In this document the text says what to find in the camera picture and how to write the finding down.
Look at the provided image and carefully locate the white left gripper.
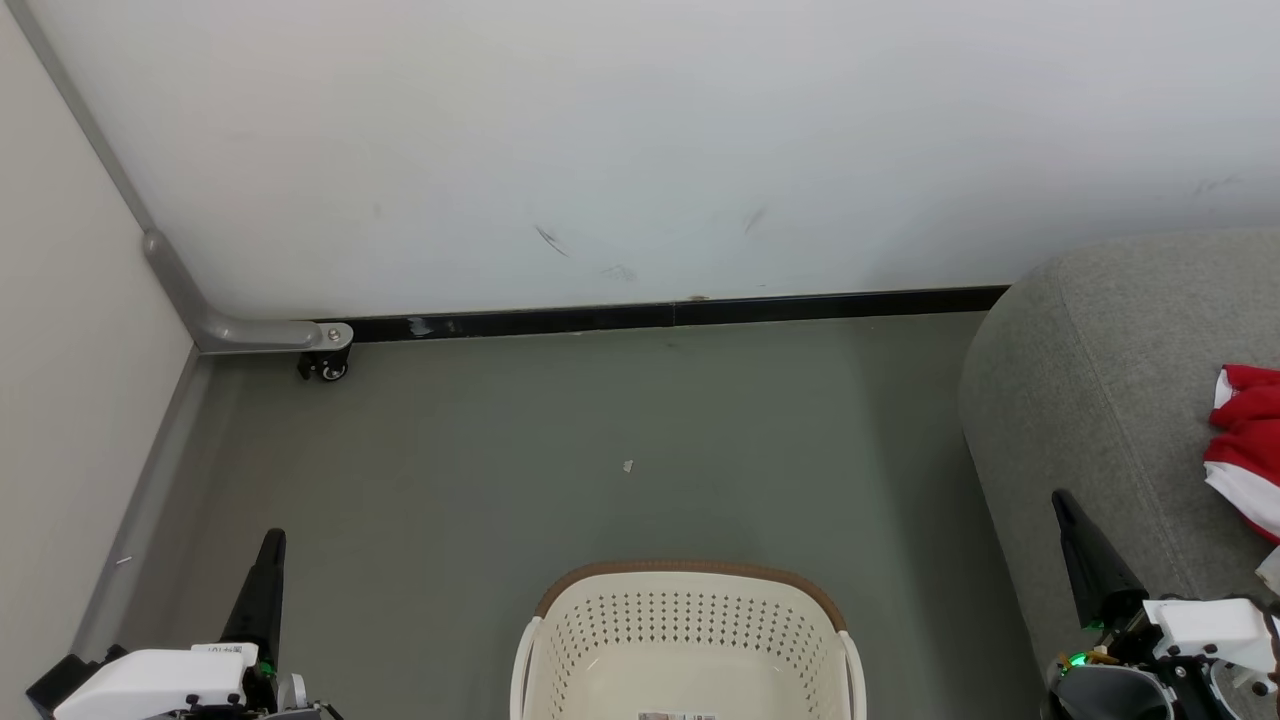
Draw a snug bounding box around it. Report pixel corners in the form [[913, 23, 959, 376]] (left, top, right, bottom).
[[52, 528, 288, 720]]

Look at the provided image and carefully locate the red and white garment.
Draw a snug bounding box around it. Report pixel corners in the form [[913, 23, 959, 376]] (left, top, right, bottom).
[[1203, 364, 1280, 546]]

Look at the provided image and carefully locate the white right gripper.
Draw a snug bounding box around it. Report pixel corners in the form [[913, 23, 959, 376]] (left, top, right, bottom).
[[1051, 489, 1280, 673]]

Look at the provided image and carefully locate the black baseboard strip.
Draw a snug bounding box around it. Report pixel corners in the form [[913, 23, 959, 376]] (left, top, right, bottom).
[[315, 286, 1011, 345]]

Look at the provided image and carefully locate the beige perforated laundry basket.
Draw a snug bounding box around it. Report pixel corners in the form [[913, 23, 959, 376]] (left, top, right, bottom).
[[510, 560, 867, 720]]

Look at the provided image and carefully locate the grey fabric sofa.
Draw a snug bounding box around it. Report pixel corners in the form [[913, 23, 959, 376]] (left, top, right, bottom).
[[958, 228, 1280, 720]]

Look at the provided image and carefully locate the grey baseboard strip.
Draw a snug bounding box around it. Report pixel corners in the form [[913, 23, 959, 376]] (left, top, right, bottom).
[[72, 350, 213, 663]]

